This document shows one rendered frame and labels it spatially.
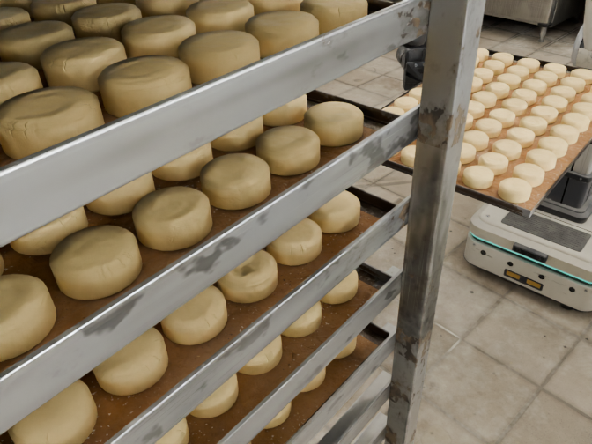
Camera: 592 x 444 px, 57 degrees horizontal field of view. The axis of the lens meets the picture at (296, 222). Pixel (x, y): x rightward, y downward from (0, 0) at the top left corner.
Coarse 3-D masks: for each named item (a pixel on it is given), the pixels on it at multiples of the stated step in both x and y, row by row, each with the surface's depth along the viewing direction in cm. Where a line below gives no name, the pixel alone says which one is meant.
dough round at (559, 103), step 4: (548, 96) 114; (552, 96) 113; (556, 96) 113; (560, 96) 113; (544, 100) 112; (548, 100) 112; (552, 100) 112; (556, 100) 112; (560, 100) 112; (564, 100) 112; (544, 104) 112; (548, 104) 111; (552, 104) 111; (556, 104) 111; (560, 104) 110; (564, 104) 111; (556, 108) 111; (560, 108) 111; (564, 108) 111; (560, 112) 111
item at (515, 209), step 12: (516, 60) 135; (540, 60) 131; (420, 84) 127; (588, 144) 102; (576, 156) 99; (396, 168) 98; (408, 168) 97; (468, 192) 91; (492, 204) 89; (504, 204) 87; (528, 216) 85
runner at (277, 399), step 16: (400, 272) 55; (384, 288) 53; (400, 288) 57; (368, 304) 52; (384, 304) 55; (352, 320) 50; (368, 320) 53; (336, 336) 49; (352, 336) 52; (320, 352) 48; (336, 352) 50; (304, 368) 46; (320, 368) 49; (288, 384) 45; (304, 384) 48; (272, 400) 44; (288, 400) 46; (256, 416) 43; (272, 416) 45; (240, 432) 42; (256, 432) 44
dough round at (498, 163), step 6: (480, 156) 97; (486, 156) 96; (492, 156) 96; (498, 156) 96; (504, 156) 96; (480, 162) 95; (486, 162) 95; (492, 162) 95; (498, 162) 95; (504, 162) 94; (492, 168) 94; (498, 168) 94; (504, 168) 94; (498, 174) 95
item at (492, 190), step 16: (480, 64) 134; (512, 64) 133; (496, 80) 126; (560, 80) 124; (544, 96) 118; (576, 96) 117; (528, 112) 113; (576, 144) 102; (400, 160) 101; (560, 160) 98; (496, 176) 95; (544, 176) 94; (480, 192) 91; (496, 192) 91; (544, 192) 90; (528, 208) 87
